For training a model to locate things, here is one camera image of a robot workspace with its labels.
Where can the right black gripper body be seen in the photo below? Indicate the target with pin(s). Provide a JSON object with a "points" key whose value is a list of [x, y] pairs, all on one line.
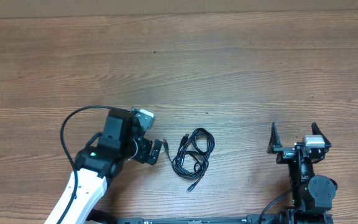
{"points": [[285, 155]]}

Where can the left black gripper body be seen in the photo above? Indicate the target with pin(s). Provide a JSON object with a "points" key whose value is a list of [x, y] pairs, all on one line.
{"points": [[143, 146]]}

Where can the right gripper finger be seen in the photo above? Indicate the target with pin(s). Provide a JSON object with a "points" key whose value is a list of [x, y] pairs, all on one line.
{"points": [[316, 131], [274, 145]]}

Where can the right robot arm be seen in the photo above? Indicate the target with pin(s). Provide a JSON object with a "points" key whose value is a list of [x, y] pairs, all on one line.
{"points": [[312, 195]]}

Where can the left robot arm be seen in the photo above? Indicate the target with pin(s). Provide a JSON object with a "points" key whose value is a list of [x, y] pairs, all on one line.
{"points": [[100, 161]]}

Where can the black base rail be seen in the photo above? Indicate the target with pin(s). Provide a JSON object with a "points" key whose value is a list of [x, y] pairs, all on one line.
{"points": [[250, 219]]}

